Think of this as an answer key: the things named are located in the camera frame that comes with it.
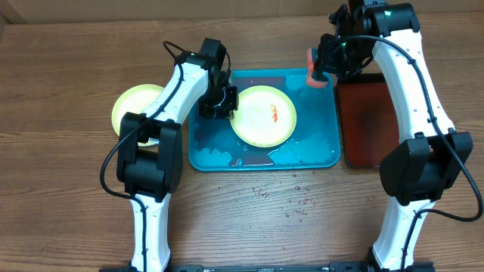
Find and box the yellow plate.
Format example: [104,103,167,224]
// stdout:
[111,84,164,136]
[230,85,297,148]

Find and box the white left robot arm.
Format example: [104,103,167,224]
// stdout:
[110,51,237,271]

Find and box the teal plastic tray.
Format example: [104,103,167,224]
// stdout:
[188,68,341,172]

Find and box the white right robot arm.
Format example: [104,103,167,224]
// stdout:
[306,1,473,271]

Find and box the pink cleaning sponge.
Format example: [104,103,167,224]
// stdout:
[306,48,329,88]

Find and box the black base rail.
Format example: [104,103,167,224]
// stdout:
[98,261,436,272]

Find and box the black tray with red liquid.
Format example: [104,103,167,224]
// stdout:
[336,73,399,168]

